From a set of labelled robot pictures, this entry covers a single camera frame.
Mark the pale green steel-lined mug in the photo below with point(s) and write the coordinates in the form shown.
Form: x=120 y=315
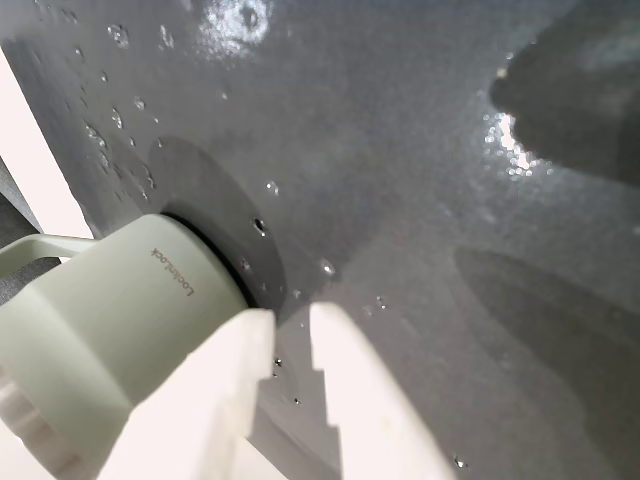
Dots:
x=100 y=320

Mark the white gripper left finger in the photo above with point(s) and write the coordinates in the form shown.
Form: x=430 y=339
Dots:
x=200 y=410

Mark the grey round coaster disc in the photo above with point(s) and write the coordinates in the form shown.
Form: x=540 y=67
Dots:
x=210 y=185

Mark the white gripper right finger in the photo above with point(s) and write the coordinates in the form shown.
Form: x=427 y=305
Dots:
x=360 y=400

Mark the dark grey table mat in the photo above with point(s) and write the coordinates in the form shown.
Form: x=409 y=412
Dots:
x=400 y=150

